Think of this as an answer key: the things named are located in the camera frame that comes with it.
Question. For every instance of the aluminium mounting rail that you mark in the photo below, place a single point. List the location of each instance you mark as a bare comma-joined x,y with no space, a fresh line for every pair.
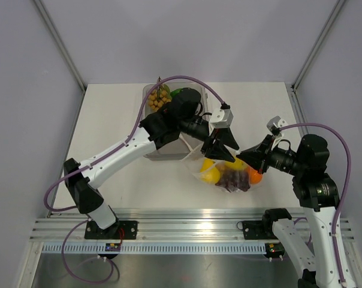
159,225

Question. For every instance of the green scallion toy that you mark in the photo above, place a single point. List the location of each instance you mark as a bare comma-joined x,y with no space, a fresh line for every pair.
187,145

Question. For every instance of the green grape bunch toy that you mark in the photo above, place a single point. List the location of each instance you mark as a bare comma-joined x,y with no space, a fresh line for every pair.
159,97

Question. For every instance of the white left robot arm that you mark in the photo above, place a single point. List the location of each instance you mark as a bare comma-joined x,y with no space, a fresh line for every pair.
83,179

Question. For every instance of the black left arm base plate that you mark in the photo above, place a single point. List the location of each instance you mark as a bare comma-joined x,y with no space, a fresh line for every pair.
121,230

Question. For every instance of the white slotted cable duct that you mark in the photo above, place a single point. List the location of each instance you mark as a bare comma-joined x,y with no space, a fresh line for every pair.
156,248

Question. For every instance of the clear dotted zip top bag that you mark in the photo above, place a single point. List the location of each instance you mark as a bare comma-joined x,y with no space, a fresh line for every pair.
194,160

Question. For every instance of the aluminium frame post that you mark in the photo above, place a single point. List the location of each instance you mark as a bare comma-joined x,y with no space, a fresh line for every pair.
59,43
325,32

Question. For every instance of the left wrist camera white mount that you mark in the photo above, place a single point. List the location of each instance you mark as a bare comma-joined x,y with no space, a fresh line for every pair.
221,118

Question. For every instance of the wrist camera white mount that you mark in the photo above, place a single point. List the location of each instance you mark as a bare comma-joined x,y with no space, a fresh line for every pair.
275,126
221,118

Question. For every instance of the left aluminium frame post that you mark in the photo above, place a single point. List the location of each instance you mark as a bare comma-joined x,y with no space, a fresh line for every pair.
59,43

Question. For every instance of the yellow lemon toy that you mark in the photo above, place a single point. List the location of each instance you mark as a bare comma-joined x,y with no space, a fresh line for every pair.
222,165
210,176

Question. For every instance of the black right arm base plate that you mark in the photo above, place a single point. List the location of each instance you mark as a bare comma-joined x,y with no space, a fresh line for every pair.
254,230

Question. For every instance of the green bell pepper toy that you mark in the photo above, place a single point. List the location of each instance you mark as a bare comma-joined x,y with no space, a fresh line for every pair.
175,92

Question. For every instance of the clear plastic food tray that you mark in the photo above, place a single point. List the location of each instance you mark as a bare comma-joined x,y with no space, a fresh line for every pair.
178,149

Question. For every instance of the orange fruit toy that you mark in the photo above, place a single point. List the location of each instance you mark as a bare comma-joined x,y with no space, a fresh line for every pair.
254,176

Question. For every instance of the right aluminium frame post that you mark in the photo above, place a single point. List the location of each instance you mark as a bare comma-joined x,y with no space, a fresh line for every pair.
325,32

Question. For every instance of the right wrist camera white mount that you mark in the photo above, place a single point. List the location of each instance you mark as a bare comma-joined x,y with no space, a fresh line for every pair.
275,126

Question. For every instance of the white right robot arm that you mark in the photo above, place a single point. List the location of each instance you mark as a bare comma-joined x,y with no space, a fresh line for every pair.
325,264

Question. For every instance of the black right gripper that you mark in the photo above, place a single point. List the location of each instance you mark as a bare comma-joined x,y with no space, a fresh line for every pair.
259,156

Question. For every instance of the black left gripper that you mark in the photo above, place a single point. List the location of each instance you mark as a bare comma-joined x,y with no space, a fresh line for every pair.
217,150

